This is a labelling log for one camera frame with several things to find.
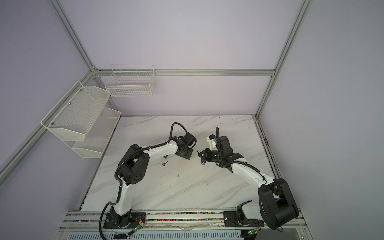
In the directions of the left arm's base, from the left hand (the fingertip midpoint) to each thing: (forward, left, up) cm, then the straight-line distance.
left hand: (185, 154), depth 96 cm
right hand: (-7, -8, +12) cm, 16 cm away
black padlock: (-6, -12, -1) cm, 13 cm away
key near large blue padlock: (-7, +13, -2) cm, 15 cm away
